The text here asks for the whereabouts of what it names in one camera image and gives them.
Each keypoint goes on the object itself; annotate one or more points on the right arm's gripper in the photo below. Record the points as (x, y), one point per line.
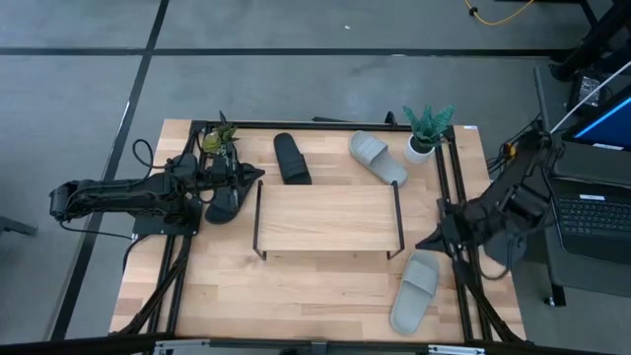
(463, 224)

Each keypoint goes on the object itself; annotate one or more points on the left arm's gripper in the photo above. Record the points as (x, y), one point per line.
(222, 172)

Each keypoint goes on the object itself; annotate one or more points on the black slide sandal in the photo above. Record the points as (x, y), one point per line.
(292, 160)
(222, 209)

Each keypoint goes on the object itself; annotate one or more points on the grey slide sandal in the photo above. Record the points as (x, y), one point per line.
(411, 301)
(377, 158)

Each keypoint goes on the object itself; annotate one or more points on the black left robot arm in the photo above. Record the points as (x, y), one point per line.
(123, 197)

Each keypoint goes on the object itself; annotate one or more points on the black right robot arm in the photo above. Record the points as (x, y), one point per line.
(512, 192)

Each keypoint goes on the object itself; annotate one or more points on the wooden shelf with black legs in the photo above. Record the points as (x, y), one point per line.
(325, 217)

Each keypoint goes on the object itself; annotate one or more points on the succulent plant in dark pot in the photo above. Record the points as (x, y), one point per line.
(213, 142)

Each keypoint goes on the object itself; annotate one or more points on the black laptop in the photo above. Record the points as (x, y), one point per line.
(591, 217)

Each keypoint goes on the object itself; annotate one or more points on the monitor with blue screen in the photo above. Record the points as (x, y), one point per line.
(611, 123)

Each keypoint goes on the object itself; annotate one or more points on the black power brick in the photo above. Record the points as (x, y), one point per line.
(586, 89)

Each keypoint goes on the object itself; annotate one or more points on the grey metal foot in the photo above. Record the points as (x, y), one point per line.
(17, 226)

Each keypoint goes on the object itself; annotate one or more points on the black desk legs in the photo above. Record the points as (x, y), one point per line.
(591, 44)

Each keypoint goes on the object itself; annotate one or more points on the black frame clamp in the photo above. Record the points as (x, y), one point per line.
(223, 117)
(390, 118)

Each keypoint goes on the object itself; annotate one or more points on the black aluminium table frame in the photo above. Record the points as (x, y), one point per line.
(320, 125)

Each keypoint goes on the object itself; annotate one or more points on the silver metal bracket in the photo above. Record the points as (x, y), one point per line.
(180, 347)
(456, 350)

